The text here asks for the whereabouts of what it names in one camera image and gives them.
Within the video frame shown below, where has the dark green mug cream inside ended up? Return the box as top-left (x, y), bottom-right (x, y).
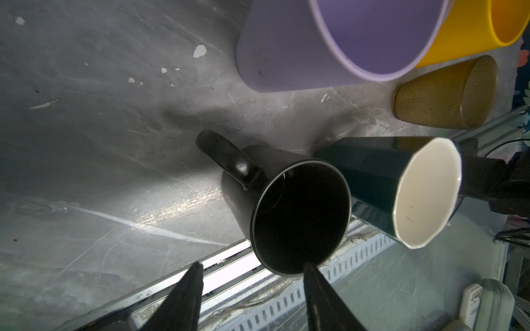
top-left (315, 137), bottom-right (462, 250)

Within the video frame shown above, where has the white power adapter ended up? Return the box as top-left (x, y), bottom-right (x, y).
top-left (443, 279), bottom-right (515, 330)

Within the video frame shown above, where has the black mug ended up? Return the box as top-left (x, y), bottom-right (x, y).
top-left (195, 130), bottom-right (351, 277)

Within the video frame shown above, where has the lilac plastic tumbler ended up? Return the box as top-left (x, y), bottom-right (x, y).
top-left (235, 1), bottom-right (452, 92)

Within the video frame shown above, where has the white slotted cable duct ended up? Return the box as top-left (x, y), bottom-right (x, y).
top-left (200, 232), bottom-right (395, 330)

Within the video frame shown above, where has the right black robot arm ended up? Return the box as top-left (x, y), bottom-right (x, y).
top-left (458, 138), bottom-right (529, 218)

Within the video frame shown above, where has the yellow mug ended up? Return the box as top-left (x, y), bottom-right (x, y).
top-left (417, 0), bottom-right (529, 68)

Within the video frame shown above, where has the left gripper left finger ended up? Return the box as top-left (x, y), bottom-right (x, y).
top-left (141, 261), bottom-right (204, 331)

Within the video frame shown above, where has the amber glass cup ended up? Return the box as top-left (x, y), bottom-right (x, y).
top-left (392, 55), bottom-right (498, 130)

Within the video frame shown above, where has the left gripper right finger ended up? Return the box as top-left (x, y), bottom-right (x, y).
top-left (304, 262), bottom-right (366, 331)

